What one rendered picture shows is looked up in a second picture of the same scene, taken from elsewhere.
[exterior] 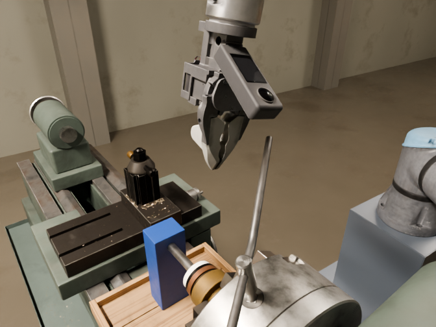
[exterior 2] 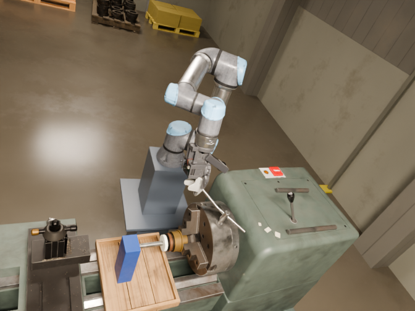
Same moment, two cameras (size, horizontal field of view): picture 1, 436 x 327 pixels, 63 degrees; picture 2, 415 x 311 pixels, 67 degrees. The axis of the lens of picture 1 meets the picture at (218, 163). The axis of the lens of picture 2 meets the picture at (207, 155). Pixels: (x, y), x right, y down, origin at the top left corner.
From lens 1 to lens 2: 1.12 m
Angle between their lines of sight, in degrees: 72
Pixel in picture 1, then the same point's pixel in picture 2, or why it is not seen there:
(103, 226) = (55, 289)
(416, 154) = (181, 137)
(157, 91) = not seen: outside the picture
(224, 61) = (212, 160)
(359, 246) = (160, 182)
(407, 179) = (176, 147)
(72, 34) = not seen: outside the picture
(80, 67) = not seen: outside the picture
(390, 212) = (171, 162)
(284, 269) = (210, 208)
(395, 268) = (178, 181)
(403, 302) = (233, 191)
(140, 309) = (124, 292)
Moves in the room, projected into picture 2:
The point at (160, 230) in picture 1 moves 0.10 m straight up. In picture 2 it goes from (131, 244) to (136, 228)
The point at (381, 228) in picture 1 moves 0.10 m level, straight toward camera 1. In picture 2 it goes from (171, 171) to (183, 182)
